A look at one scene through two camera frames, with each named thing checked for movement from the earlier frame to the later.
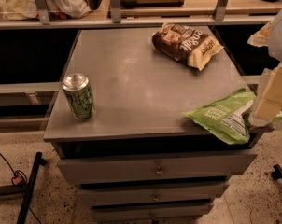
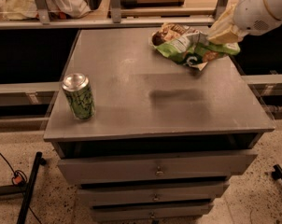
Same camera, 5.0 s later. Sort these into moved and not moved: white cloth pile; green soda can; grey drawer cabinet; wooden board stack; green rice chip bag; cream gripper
Moved: green rice chip bag; cream gripper
Not moved: wooden board stack; white cloth pile; green soda can; grey drawer cabinet
